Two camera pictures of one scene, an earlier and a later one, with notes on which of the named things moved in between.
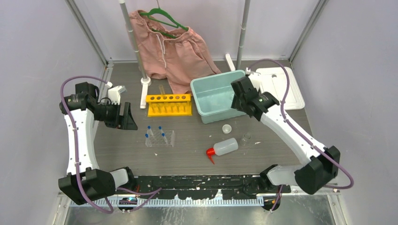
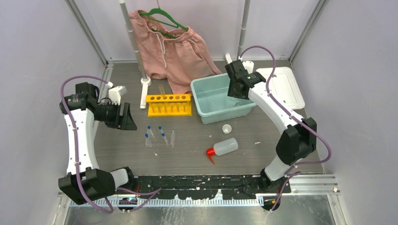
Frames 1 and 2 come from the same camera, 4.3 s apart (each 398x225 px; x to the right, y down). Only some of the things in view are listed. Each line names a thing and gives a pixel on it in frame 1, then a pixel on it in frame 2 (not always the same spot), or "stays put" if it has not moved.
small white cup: (226, 129) stays put
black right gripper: (235, 103) → (231, 93)
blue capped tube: (149, 131) stays put
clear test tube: (162, 90) stays put
